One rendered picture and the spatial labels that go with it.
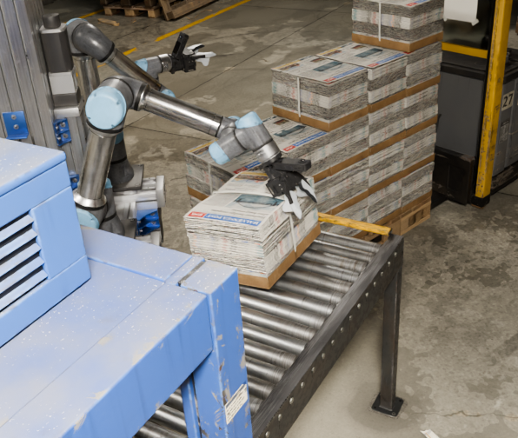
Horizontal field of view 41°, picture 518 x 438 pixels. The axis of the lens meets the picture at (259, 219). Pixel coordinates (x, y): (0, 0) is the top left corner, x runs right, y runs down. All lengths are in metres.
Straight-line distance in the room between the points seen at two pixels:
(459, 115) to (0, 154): 3.67
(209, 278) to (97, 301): 0.16
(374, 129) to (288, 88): 0.49
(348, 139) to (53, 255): 2.57
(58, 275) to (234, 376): 0.31
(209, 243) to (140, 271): 1.21
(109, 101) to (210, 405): 1.25
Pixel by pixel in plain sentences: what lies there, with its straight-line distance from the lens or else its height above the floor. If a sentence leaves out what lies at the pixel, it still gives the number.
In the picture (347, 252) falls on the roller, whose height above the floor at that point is 0.79.
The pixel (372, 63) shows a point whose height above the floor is 1.07.
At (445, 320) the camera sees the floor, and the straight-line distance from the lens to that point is 3.45.
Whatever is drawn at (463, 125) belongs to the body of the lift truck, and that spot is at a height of 0.44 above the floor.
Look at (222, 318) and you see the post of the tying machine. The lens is 1.00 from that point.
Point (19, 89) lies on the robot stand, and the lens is 2.57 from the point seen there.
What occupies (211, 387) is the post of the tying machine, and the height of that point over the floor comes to 1.37.
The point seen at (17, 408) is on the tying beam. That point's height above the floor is 1.55.
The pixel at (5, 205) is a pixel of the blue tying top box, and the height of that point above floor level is 1.72.
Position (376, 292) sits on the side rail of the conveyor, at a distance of 2.35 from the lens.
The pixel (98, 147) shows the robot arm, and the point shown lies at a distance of 2.25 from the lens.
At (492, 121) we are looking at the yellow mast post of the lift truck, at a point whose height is 0.58.
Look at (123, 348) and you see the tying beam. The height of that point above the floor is 1.55.
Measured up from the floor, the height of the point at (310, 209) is 0.95.
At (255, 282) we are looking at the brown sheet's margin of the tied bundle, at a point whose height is 0.85.
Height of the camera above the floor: 2.10
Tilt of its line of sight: 30 degrees down
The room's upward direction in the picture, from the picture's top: 4 degrees counter-clockwise
